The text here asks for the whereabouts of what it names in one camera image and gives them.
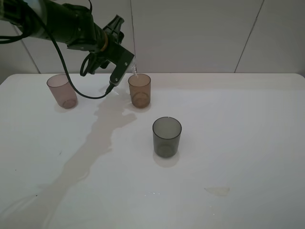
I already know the black camera cable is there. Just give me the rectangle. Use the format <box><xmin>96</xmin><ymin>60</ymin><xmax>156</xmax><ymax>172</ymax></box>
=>
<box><xmin>0</xmin><ymin>0</ymin><xmax>115</xmax><ymax>99</ymax></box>

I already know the pink translucent plastic cup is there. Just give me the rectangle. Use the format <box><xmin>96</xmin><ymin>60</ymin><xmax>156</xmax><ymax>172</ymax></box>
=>
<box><xmin>47</xmin><ymin>74</ymin><xmax>78</xmax><ymax>109</ymax></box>

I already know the orange translucent plastic cup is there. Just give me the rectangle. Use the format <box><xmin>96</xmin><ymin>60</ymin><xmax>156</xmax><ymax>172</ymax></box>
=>
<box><xmin>128</xmin><ymin>73</ymin><xmax>151</xmax><ymax>109</ymax></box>

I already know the grey translucent plastic cup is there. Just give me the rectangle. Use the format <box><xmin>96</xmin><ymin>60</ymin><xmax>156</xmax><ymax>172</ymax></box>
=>
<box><xmin>152</xmin><ymin>117</ymin><xmax>182</xmax><ymax>158</ymax></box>

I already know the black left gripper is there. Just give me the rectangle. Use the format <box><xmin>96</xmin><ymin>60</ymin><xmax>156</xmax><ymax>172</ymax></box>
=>
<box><xmin>89</xmin><ymin>15</ymin><xmax>124</xmax><ymax>74</ymax></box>

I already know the clear plastic water bottle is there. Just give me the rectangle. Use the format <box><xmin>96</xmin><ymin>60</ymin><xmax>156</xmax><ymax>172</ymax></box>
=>
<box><xmin>130</xmin><ymin>56</ymin><xmax>138</xmax><ymax>76</ymax></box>

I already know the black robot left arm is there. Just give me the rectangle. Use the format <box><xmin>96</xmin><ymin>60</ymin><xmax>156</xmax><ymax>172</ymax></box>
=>
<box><xmin>0</xmin><ymin>0</ymin><xmax>133</xmax><ymax>77</ymax></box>

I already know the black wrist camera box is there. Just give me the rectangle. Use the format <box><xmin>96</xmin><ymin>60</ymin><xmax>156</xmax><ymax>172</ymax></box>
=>
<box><xmin>104</xmin><ymin>42</ymin><xmax>134</xmax><ymax>86</ymax></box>

